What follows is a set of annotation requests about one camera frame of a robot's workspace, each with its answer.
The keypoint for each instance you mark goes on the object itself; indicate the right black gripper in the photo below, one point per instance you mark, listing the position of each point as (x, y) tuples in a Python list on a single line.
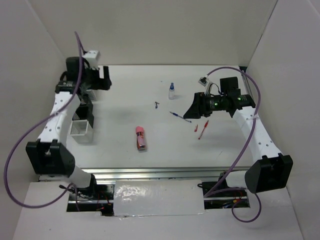
[(197, 108)]

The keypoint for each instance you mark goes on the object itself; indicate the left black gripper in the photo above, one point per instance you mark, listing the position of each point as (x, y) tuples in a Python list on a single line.
[(102, 84)]

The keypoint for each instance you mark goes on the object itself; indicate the clear spray bottle blue cap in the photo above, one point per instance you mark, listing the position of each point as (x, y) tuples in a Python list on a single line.
[(171, 92)]

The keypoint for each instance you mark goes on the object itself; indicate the pink capped marker tube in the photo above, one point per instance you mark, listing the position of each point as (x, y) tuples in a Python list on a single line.
[(140, 139)]

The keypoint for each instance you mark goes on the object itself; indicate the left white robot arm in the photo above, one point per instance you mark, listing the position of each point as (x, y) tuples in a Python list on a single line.
[(72, 111)]

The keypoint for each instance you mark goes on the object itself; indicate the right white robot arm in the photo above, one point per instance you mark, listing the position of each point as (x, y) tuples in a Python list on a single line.
[(271, 169)]

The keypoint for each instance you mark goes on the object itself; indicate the red pen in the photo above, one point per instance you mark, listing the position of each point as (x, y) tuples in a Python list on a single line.
[(203, 130)]

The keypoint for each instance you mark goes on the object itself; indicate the silver mesh container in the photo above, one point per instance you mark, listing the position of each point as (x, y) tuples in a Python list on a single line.
[(91, 95)]

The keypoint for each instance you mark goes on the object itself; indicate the blue pen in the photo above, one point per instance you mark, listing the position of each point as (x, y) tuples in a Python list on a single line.
[(179, 116)]

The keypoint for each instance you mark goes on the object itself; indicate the black mesh container rear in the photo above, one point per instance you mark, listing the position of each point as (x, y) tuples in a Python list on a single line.
[(86, 101)]

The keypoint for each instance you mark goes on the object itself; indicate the black mesh container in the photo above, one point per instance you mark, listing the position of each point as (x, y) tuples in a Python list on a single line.
[(84, 113), (86, 101)]

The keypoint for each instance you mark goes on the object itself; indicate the black mesh container front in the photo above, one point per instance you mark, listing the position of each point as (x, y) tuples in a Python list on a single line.
[(84, 113)]

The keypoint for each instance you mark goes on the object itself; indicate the white mesh container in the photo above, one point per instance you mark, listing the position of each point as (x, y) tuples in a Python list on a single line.
[(81, 131)]

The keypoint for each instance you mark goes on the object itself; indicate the white foil sheet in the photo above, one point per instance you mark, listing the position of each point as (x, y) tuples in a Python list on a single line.
[(158, 198)]

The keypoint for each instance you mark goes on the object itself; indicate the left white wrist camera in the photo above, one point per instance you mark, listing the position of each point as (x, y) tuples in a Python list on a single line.
[(92, 57)]

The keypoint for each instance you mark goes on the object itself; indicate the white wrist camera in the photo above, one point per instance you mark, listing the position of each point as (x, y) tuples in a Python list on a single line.
[(206, 83), (92, 57)]

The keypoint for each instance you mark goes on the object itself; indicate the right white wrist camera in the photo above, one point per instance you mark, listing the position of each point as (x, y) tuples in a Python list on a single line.
[(206, 83)]

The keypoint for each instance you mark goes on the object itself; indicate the aluminium frame rail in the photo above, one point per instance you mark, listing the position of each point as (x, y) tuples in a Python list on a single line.
[(157, 173)]

